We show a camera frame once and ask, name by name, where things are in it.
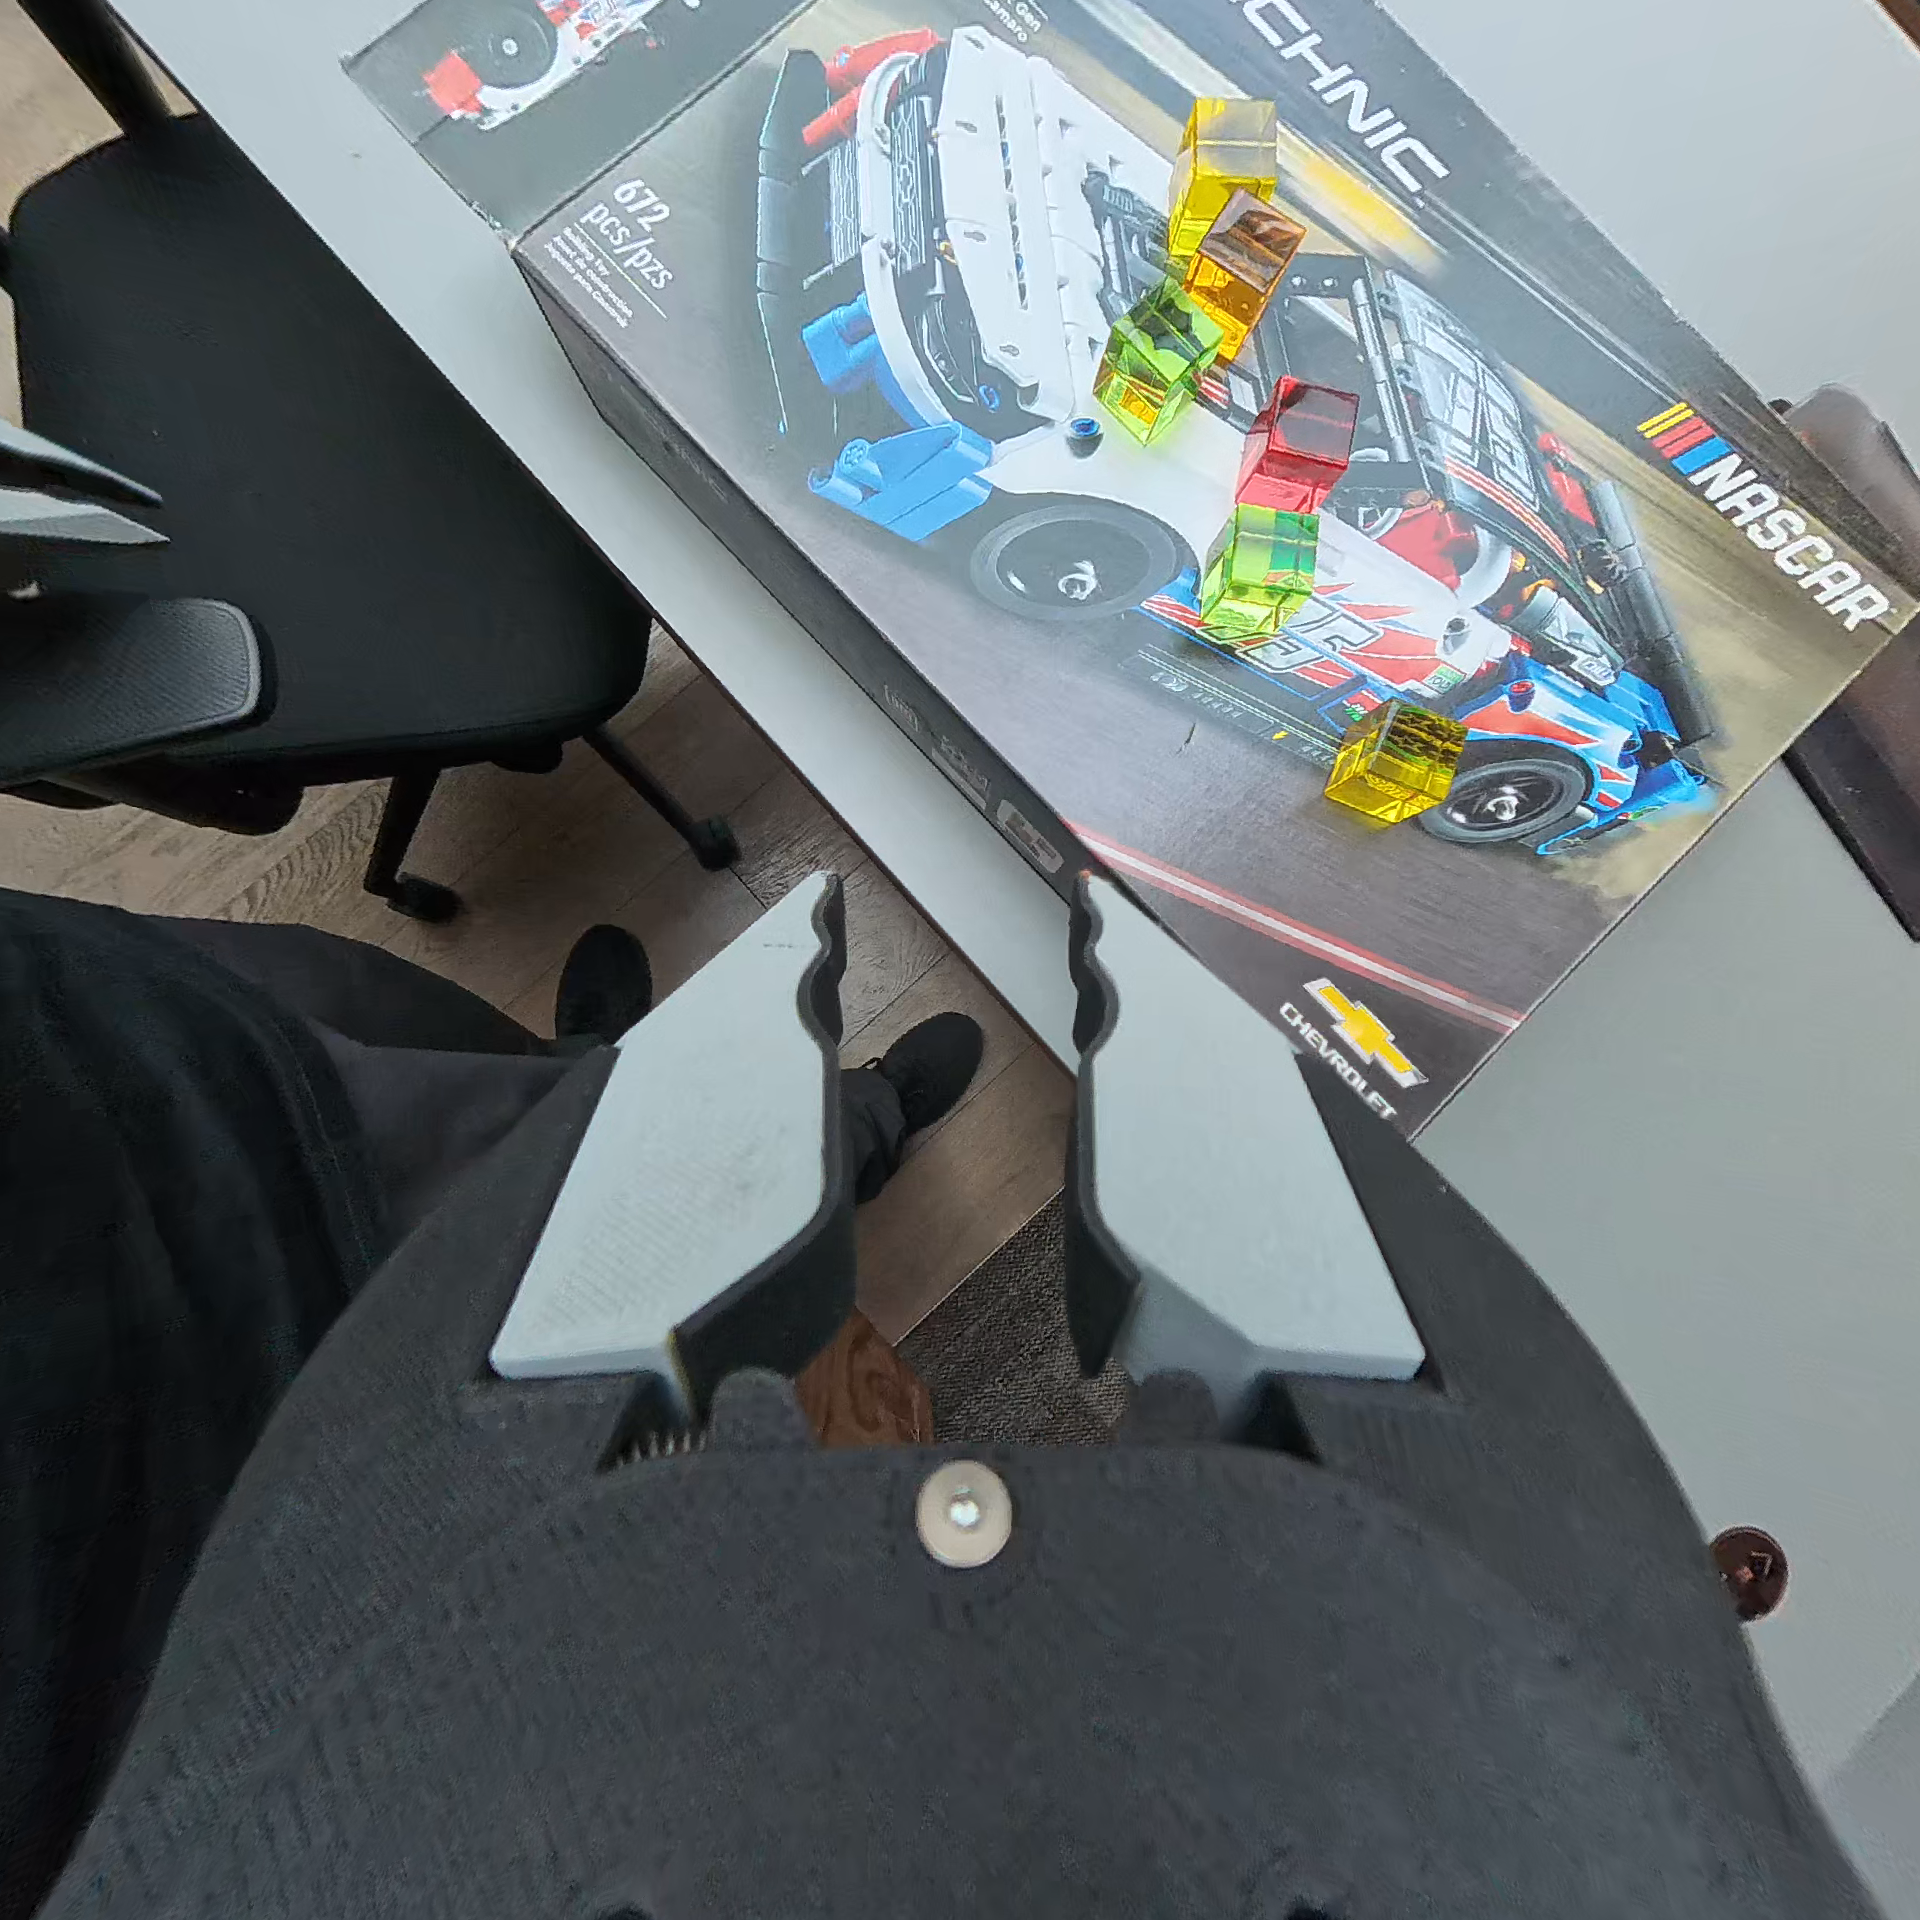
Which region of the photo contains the red transparent cube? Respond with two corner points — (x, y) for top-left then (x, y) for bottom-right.
(1234, 374), (1360, 518)

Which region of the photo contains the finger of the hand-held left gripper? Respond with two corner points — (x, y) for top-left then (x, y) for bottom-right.
(0, 505), (172, 554)
(0, 420), (165, 510)

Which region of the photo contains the yellow transparent cube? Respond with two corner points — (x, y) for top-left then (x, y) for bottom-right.
(1324, 698), (1469, 827)
(1168, 95), (1281, 255)

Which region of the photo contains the black office chair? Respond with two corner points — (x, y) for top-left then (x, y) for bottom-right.
(0, 0), (745, 923)

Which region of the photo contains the green transparent cube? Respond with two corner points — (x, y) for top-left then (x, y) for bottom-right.
(1197, 502), (1325, 641)
(1093, 274), (1229, 449)

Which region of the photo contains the brown round desk screw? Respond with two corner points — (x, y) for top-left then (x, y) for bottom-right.
(1713, 1526), (1789, 1622)

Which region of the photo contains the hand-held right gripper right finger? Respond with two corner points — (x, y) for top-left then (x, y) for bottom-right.
(1062, 870), (1426, 1450)

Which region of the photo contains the orange transparent cube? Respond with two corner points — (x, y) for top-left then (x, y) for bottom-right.
(1184, 188), (1307, 362)

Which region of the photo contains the toy car building set box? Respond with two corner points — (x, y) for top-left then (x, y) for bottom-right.
(344, 0), (1920, 1142)

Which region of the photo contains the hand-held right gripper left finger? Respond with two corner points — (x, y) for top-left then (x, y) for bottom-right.
(488, 873), (861, 1421)

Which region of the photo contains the person's black shoe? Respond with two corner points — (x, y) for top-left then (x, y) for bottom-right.
(838, 1012), (988, 1203)
(555, 925), (653, 1045)

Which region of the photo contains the person's black clothing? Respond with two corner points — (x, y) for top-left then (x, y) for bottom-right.
(0, 885), (624, 1920)

